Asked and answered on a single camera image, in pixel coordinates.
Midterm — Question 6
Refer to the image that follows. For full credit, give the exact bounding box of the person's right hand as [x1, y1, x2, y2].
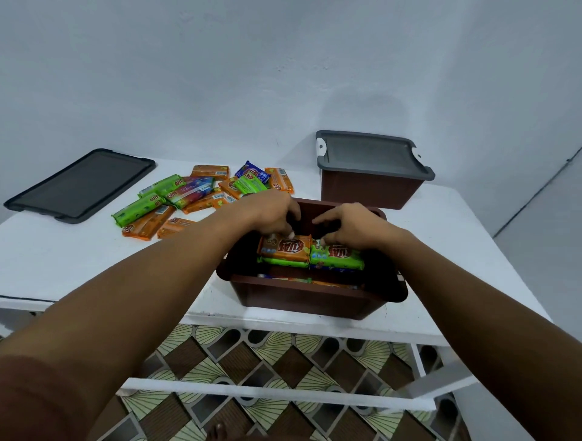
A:
[311, 202, 406, 251]

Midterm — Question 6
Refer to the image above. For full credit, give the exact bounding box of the person's left hand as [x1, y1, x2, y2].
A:
[236, 190, 302, 240]

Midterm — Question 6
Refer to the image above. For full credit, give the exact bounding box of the orange snack packet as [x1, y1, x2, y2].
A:
[311, 279, 360, 291]
[258, 234, 313, 264]

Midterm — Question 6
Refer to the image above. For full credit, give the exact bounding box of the multicoloured snack packet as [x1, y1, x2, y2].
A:
[259, 274, 313, 284]

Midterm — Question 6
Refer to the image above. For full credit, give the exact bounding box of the dark grey lid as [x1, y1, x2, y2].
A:
[3, 148, 157, 225]
[316, 130, 436, 182]

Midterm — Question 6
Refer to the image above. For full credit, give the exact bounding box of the pile of colourful snacks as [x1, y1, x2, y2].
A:
[111, 160, 295, 242]

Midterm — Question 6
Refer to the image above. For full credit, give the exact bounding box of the person's left forearm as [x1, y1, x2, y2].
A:
[0, 208, 255, 441]

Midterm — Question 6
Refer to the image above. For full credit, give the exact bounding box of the person's right forearm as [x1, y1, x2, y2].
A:
[389, 229, 582, 441]

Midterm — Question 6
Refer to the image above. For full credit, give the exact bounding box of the brown sleeve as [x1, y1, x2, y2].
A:
[0, 356, 92, 441]

